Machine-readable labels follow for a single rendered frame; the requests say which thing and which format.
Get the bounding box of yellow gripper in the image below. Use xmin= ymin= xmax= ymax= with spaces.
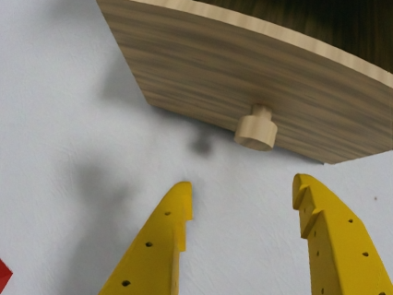
xmin=98 ymin=173 xmax=393 ymax=295

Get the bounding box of wooden drawer front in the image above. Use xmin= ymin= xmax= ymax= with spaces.
xmin=96 ymin=0 xmax=393 ymax=164

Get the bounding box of red 9v battery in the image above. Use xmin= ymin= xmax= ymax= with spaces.
xmin=0 ymin=257 xmax=14 ymax=294

